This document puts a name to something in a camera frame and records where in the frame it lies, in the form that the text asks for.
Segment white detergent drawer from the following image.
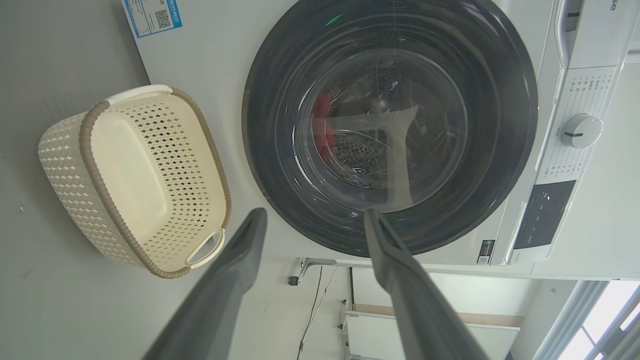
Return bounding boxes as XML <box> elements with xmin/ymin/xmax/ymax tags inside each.
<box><xmin>555</xmin><ymin>0</ymin><xmax>640</xmax><ymax>70</ymax></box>

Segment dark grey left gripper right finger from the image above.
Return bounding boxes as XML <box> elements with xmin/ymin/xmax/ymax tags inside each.
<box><xmin>364</xmin><ymin>209</ymin><xmax>488</xmax><ymax>360</ymax></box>

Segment white front-load washing machine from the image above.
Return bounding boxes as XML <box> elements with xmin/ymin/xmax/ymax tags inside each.
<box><xmin>121</xmin><ymin>0</ymin><xmax>640</xmax><ymax>281</ymax></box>

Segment white window frame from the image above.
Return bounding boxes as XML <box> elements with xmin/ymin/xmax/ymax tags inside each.
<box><xmin>532</xmin><ymin>280</ymin><xmax>640</xmax><ymax>360</ymax></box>

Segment metal foot bracket with caster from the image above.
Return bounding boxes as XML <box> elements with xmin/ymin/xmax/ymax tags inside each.
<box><xmin>289</xmin><ymin>258</ymin><xmax>337</xmax><ymax>287</ymax></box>

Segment black washer display panel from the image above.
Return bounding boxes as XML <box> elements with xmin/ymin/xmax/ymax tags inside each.
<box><xmin>513</xmin><ymin>180</ymin><xmax>577</xmax><ymax>250</ymax></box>

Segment dark round glass washer door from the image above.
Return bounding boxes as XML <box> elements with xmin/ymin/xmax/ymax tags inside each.
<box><xmin>242</xmin><ymin>0</ymin><xmax>539</xmax><ymax>258</ymax></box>

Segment thin white floor cable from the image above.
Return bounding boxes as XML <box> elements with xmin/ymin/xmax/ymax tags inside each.
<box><xmin>304</xmin><ymin>267</ymin><xmax>339</xmax><ymax>347</ymax></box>

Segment blue energy label sticker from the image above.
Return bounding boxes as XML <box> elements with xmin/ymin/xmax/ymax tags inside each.
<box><xmin>121</xmin><ymin>0</ymin><xmax>183</xmax><ymax>39</ymax></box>

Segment red cloth garment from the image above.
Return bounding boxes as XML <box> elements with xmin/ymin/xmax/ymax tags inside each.
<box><xmin>312</xmin><ymin>92</ymin><xmax>337</xmax><ymax>163</ymax></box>

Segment thin black floor cable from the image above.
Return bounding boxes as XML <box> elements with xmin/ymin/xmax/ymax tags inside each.
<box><xmin>298</xmin><ymin>266</ymin><xmax>324</xmax><ymax>360</ymax></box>

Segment white low cabinet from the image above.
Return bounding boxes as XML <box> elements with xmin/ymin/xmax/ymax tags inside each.
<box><xmin>342</xmin><ymin>310</ymin><xmax>521</xmax><ymax>360</ymax></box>

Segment cream perforated laundry basket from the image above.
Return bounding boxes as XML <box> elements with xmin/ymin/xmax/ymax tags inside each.
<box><xmin>38</xmin><ymin>84</ymin><xmax>232</xmax><ymax>279</ymax></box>

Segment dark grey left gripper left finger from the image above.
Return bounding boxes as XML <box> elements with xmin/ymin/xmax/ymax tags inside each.
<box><xmin>142</xmin><ymin>208</ymin><xmax>268</xmax><ymax>360</ymax></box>

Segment steel perforated washer drum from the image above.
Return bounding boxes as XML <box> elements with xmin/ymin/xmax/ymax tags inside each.
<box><xmin>310</xmin><ymin>75</ymin><xmax>451</xmax><ymax>191</ymax></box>

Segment white round control knob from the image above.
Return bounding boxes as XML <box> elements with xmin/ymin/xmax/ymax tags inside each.
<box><xmin>560</xmin><ymin>113</ymin><xmax>603</xmax><ymax>149</ymax></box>

